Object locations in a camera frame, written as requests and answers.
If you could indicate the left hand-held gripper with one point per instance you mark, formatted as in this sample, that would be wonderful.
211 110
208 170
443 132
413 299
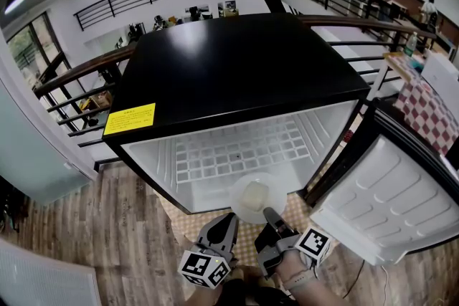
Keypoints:
202 267

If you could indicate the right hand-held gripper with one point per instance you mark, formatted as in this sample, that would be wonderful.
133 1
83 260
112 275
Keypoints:
272 254

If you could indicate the white round plate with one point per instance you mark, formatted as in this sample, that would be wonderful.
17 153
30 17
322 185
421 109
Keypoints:
278 193

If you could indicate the white item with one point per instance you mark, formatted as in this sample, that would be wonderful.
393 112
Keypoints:
254 195

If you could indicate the black mini fridge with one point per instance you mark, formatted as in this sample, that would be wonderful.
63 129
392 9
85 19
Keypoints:
233 71

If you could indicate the person's right forearm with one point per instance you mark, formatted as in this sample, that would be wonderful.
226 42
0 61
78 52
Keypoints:
292 265

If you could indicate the person's left forearm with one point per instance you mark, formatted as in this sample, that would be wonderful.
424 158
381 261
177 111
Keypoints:
201 297

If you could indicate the white wire fridge shelf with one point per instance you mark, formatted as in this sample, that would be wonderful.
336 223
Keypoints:
215 157

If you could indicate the white fridge door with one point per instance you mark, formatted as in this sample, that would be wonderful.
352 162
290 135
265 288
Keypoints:
387 197

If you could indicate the yellow checked floor mat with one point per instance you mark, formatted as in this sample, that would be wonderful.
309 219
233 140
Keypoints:
247 243

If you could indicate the person's leg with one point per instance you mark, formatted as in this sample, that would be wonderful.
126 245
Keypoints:
238 274

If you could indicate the person's dark clothing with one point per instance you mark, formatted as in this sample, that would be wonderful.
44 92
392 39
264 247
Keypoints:
251 297

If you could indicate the white wristwatch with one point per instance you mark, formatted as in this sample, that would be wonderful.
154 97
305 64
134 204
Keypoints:
299 280

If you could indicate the yellow warning label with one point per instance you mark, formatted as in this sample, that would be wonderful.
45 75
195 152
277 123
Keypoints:
129 119

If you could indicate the brown cardboard box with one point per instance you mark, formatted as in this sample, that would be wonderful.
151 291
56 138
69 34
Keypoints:
100 99

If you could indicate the red checked tablecloth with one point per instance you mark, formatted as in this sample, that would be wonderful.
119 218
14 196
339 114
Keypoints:
430 118

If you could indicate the glass partition with white blinds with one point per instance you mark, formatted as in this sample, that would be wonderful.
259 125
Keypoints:
36 279

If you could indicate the wooden tray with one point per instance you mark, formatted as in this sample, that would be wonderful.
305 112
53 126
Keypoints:
399 62

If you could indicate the teal packet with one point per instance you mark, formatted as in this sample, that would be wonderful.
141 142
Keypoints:
416 63

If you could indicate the yellow box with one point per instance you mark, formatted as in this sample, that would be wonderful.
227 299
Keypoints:
230 13

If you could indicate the frosted glass door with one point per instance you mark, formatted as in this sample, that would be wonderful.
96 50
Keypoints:
25 154

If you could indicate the white box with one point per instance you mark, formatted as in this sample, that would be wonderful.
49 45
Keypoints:
441 73

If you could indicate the green-labelled plastic bottle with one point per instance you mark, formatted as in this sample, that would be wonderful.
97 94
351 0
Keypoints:
411 44

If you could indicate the black robot equipment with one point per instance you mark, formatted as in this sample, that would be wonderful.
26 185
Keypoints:
135 31

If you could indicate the dark-framed window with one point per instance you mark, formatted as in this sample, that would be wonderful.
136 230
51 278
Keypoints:
32 43

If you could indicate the dark dome pendant lamp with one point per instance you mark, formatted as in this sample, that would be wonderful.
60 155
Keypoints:
15 1

